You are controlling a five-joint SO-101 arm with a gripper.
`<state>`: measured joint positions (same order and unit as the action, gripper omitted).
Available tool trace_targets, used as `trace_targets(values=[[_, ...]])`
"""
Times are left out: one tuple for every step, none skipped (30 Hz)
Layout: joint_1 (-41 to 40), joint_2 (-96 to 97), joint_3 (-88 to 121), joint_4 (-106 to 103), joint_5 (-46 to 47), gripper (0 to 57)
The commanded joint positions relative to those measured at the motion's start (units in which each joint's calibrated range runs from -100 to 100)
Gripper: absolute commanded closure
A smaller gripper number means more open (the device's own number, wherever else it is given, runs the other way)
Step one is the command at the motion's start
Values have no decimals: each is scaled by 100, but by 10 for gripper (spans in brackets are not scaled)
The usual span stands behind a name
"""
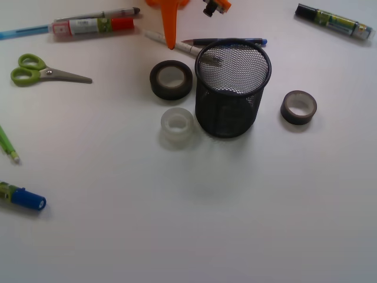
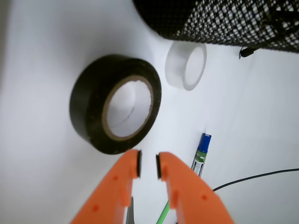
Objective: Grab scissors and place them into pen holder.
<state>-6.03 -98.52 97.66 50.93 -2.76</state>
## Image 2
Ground black mesh pen holder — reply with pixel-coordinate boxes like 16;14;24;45
134;0;299;53

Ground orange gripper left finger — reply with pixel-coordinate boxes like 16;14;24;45
71;149;142;224

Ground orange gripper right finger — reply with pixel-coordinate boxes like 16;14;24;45
156;152;234;224

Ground grey metal scissors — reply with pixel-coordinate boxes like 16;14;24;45
126;197;135;224

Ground green pen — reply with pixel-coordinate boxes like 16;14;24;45
157;201;170;224

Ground clear tape roll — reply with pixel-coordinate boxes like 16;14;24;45
165;41;207;91

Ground black tape roll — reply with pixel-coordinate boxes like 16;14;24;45
69;54;162;154

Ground blue cap marker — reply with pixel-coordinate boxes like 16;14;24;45
191;133;212;177

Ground thin black cable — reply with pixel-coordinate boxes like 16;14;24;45
212;168;299;192

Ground black pen tip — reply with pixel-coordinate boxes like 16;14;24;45
239;47;255;59

